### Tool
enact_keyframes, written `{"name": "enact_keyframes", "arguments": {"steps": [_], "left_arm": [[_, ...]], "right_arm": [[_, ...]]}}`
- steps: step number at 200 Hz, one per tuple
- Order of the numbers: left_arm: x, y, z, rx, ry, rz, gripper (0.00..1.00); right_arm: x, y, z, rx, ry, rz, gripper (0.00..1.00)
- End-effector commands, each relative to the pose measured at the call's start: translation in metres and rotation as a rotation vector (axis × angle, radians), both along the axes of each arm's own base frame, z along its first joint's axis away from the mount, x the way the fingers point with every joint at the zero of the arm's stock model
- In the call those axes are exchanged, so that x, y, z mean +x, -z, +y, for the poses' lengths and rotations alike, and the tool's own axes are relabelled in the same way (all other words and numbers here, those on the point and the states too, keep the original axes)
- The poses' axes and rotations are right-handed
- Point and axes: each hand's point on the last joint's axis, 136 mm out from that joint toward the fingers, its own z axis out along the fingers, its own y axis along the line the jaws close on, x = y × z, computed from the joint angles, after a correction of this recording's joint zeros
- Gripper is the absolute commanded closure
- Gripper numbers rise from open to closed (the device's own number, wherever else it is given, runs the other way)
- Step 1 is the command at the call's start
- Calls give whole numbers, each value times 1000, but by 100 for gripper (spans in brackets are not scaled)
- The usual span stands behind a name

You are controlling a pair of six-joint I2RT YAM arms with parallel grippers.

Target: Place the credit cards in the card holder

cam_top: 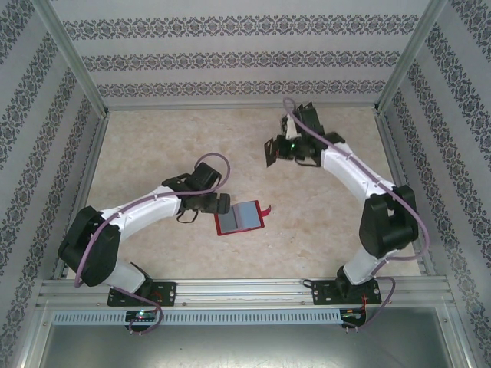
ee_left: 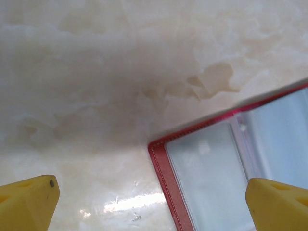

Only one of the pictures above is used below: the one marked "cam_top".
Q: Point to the aluminium side frame rail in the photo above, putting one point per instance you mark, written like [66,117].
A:
[86,191]
[391,153]

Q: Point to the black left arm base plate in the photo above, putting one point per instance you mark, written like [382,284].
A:
[169,293]

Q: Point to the aluminium back frame rail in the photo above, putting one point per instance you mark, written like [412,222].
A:
[230,107]

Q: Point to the controller circuit board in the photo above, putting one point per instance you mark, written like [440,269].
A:
[353,315]
[140,316]

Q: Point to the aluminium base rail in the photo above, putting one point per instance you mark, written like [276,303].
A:
[245,293]

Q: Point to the aluminium frame post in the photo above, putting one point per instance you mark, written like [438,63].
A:
[409,57]
[74,57]

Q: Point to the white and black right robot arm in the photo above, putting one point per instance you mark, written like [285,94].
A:
[345,168]

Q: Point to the red card holder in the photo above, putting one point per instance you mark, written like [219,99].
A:
[245,218]

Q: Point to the left controller circuit board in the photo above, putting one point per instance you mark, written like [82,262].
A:
[140,316]

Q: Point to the black credit card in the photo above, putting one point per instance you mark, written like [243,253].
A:
[308,104]
[284,122]
[269,153]

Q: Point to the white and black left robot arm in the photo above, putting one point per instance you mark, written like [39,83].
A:
[153,209]

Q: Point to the right controller circuit board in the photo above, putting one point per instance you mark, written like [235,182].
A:
[353,315]

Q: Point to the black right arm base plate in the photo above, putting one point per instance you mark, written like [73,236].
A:
[322,293]

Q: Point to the grey metal panel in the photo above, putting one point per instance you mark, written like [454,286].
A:
[245,345]

